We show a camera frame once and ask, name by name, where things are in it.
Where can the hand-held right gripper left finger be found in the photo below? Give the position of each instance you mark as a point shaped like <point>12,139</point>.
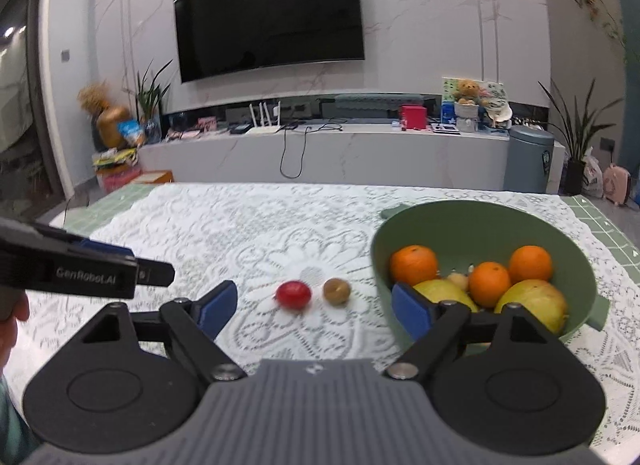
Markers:
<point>217,307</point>

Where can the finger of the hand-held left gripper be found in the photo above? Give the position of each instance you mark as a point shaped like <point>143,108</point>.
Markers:
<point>107,248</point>
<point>156,273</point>

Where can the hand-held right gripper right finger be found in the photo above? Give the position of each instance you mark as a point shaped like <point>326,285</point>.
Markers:
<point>410,312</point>

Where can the orange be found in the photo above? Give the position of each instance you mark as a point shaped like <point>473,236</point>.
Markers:
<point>413,265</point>
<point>531,263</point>
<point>489,283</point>

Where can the pale kiwi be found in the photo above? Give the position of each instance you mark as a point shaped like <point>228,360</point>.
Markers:
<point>457,281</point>

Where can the brown kiwi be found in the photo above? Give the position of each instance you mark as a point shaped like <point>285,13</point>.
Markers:
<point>336,291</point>

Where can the red tomato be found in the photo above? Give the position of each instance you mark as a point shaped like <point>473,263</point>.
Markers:
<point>293,294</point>

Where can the green plastic bowl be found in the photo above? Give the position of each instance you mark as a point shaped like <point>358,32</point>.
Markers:
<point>450,225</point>

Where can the reddish yellow mango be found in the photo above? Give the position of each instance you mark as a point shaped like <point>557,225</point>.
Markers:
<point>532,300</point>

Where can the person's left hand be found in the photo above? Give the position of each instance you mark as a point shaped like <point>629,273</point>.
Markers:
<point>21,306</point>

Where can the white lace tablecloth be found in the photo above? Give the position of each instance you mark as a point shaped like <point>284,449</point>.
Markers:
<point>225,225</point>

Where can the orange box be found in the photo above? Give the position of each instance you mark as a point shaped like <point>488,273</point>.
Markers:
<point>157,176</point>

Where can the blue snack bag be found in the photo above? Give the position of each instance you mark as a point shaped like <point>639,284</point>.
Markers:
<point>131,133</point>

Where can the gold vase with dried flowers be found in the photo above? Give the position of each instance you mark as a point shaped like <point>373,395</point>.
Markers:
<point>112,127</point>

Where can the small potted grass plant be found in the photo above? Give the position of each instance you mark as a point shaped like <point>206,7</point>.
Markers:
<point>150,100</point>

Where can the white marble console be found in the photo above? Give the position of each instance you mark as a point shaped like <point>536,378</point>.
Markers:
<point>350,155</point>

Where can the white router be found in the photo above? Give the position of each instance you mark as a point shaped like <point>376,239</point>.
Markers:
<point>265,125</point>

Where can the grey trash can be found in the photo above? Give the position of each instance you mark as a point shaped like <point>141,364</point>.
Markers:
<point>530,160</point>

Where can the red box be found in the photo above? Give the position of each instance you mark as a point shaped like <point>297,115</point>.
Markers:
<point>414,117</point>

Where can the white jar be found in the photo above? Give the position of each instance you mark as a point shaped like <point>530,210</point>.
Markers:
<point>468,120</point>

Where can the blue box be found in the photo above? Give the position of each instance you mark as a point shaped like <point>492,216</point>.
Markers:
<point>448,112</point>

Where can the teddy bear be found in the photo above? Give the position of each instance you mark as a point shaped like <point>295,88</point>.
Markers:
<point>467,91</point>

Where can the white plastic bag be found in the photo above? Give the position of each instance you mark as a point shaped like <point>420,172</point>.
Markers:
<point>593,175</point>

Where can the potted long-leaf plant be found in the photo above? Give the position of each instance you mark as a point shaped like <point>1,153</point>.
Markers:
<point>575,145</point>

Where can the black television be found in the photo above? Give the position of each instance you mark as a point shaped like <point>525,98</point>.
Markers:
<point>270,15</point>

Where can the hanging vine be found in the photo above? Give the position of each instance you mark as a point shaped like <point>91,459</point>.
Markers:
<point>595,5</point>

